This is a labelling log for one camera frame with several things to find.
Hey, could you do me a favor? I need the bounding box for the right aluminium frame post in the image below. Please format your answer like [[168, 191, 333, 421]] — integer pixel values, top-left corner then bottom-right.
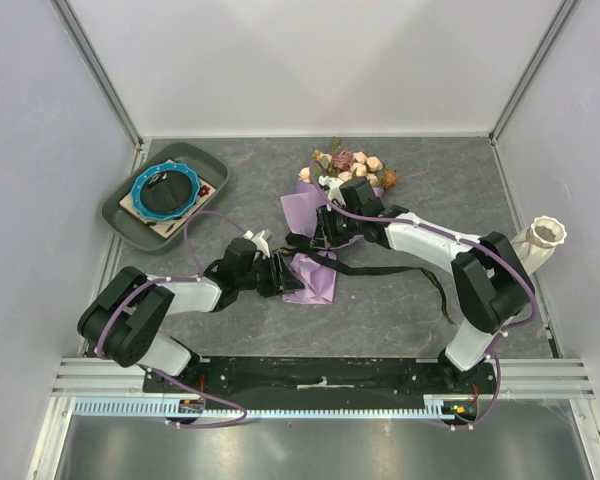
[[488, 0, 580, 146]]

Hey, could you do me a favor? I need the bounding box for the light blue cable duct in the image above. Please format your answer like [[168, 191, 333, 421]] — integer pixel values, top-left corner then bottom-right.
[[74, 397, 456, 420]]

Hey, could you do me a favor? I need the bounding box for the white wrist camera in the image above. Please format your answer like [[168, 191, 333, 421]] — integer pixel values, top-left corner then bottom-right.
[[242, 229, 273, 258], [318, 176, 346, 207]]

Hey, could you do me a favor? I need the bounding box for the black ribbon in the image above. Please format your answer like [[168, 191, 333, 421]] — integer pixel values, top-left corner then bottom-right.
[[275, 233, 455, 325]]

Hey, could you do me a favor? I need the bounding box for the blue rimmed black plate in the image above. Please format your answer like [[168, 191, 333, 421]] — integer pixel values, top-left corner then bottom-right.
[[130, 161, 201, 221]]

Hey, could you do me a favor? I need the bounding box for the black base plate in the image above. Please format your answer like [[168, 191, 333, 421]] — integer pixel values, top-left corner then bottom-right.
[[142, 355, 501, 412]]

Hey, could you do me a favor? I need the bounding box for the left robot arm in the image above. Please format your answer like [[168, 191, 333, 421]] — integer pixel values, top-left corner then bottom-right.
[[77, 235, 304, 393]]

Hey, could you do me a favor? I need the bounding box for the aluminium frame post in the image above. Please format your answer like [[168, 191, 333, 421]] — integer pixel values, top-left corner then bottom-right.
[[488, 0, 580, 146], [50, 0, 144, 148]]

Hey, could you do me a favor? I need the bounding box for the aluminium front rail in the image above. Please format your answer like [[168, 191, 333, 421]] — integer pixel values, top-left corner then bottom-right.
[[51, 358, 595, 400]]

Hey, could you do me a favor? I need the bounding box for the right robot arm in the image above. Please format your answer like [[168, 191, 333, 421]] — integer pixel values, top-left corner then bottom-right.
[[312, 177, 538, 394]]

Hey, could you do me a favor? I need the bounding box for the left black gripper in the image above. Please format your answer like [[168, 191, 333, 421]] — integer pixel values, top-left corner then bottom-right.
[[237, 251, 305, 299]]

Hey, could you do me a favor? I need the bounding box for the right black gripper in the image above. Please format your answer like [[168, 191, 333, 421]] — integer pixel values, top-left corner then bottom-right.
[[310, 202, 363, 250]]

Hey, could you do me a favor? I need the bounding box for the white ceramic vase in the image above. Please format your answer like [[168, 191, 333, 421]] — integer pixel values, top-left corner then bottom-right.
[[511, 216, 567, 275]]

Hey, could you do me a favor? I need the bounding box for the dark green tray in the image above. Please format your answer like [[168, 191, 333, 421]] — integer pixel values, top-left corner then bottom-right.
[[101, 142, 229, 254]]

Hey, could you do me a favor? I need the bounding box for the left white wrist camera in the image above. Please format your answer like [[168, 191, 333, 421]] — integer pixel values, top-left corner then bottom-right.
[[242, 229, 273, 258]]

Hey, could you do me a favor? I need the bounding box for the purple flower bouquet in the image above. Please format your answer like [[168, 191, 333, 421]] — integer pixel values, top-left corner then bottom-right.
[[280, 139, 398, 305]]

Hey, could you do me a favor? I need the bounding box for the left aluminium frame post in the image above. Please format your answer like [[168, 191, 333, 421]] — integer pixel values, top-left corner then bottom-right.
[[50, 0, 144, 148]]

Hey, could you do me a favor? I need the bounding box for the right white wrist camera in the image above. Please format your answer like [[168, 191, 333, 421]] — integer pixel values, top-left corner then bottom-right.
[[318, 176, 346, 207]]

